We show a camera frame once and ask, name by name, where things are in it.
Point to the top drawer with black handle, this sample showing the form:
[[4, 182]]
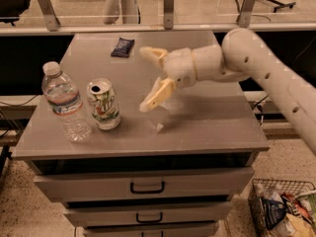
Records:
[[147, 184]]

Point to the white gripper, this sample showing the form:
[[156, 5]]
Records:
[[179, 66]]

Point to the wire mesh basket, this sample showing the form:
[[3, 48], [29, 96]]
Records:
[[256, 205]]

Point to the black office chair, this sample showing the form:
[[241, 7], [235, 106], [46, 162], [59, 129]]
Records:
[[11, 10]]

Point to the middle drawer with black handle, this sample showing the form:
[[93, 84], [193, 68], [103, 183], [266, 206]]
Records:
[[148, 214]]

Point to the bottom drawer with black handle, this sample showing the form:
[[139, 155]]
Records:
[[196, 229]]

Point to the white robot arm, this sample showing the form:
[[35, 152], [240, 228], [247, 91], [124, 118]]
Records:
[[241, 55]]

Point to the drawer with black handle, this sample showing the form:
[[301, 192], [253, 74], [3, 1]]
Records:
[[148, 214], [147, 184], [196, 229]]

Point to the middle metal bracket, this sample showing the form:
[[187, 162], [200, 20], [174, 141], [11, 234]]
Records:
[[168, 14]]

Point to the yellow snack bag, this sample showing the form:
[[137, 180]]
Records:
[[292, 226]]

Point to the dark blue chip bag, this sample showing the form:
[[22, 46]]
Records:
[[274, 212]]

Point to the clear plastic water bottle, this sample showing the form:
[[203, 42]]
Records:
[[64, 98]]

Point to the red snack bag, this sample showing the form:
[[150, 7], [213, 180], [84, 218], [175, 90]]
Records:
[[293, 206]]

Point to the left metal bracket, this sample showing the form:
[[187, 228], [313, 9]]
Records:
[[50, 18]]

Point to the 7up soda can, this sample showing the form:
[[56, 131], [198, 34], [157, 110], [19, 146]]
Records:
[[104, 104]]

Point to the grey drawer cabinet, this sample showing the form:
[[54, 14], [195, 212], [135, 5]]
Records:
[[207, 126]]

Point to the dark blue snack packet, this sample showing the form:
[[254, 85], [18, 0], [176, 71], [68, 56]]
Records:
[[123, 48]]

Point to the right metal bracket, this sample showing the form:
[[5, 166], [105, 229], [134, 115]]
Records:
[[245, 13]]

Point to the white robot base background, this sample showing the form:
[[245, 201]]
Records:
[[127, 10]]

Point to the metal bracket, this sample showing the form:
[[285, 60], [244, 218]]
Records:
[[168, 14], [50, 18], [245, 13]]

